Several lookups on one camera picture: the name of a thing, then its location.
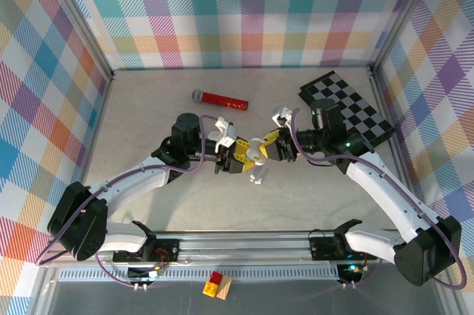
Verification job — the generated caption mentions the red glitter toy microphone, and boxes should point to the red glitter toy microphone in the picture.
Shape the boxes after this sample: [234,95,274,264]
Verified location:
[190,88,249,111]

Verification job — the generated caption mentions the yellow toy brick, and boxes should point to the yellow toy brick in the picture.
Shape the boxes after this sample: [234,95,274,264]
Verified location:
[202,280,220,297]

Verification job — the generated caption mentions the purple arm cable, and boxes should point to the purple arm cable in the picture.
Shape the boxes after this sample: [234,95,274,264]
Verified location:
[288,107,467,291]
[36,113,223,290]

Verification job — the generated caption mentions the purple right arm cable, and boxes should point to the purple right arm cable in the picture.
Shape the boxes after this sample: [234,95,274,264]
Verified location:
[288,107,467,291]

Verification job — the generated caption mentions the small controller board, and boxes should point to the small controller board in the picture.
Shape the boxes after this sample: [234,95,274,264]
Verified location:
[127,265,166,291]
[337,262,363,288]

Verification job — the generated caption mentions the black grey chessboard box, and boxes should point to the black grey chessboard box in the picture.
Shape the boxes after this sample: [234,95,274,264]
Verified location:
[298,70,396,153]

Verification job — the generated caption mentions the wooden block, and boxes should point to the wooden block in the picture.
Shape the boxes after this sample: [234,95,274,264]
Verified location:
[215,276,233,300]

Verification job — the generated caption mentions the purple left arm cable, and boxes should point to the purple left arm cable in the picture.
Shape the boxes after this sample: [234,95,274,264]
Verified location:
[36,113,223,290]

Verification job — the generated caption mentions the slotted grey cable duct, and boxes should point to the slotted grey cable duct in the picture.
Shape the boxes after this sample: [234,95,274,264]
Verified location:
[58,269,344,282]

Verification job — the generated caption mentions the white earbud charging case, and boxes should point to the white earbud charging case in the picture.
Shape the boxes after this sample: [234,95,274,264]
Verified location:
[247,136,270,166]

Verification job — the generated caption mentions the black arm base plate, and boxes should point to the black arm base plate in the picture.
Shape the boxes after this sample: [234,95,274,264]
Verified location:
[112,239,181,263]
[309,235,378,261]

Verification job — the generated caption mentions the thin black cable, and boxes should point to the thin black cable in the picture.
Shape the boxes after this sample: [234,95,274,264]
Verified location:
[303,153,336,168]

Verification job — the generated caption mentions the wide aluminium mounting rail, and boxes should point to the wide aluminium mounting rail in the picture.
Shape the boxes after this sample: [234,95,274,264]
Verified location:
[39,231,450,268]

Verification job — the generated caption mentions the aluminium frame post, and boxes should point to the aluminium frame post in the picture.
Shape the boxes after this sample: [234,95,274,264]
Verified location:
[370,0,445,75]
[36,0,114,81]

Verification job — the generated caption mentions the aluminium frame rail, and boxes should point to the aluminium frame rail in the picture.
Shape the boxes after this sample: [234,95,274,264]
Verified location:
[369,65,427,234]
[46,70,116,256]

